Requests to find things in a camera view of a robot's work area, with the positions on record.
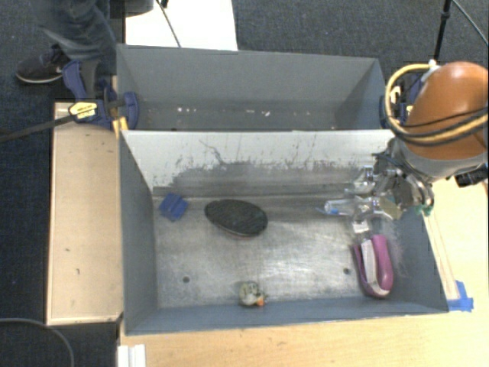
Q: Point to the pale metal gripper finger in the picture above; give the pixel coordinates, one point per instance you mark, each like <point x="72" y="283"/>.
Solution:
<point x="351" y="206"/>
<point x="361" y="182"/>

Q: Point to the grey metal bin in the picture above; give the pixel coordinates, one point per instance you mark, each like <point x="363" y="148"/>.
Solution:
<point x="248" y="258"/>

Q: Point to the black oval brush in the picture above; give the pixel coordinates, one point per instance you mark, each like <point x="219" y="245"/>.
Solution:
<point x="236" y="217"/>

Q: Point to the grey toy bird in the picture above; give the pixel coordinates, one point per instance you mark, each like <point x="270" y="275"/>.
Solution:
<point x="250" y="294"/>

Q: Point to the blue ridged block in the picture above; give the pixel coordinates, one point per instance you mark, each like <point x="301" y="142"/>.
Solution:
<point x="173" y="206"/>

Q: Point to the pale wood board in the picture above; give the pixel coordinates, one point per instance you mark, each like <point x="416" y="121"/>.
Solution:
<point x="86" y="220"/>

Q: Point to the person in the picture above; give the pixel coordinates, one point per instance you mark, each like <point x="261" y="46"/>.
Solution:
<point x="72" y="17"/>

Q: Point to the black cylinder on white bracket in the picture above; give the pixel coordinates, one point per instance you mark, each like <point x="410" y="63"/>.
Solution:
<point x="471" y="177"/>

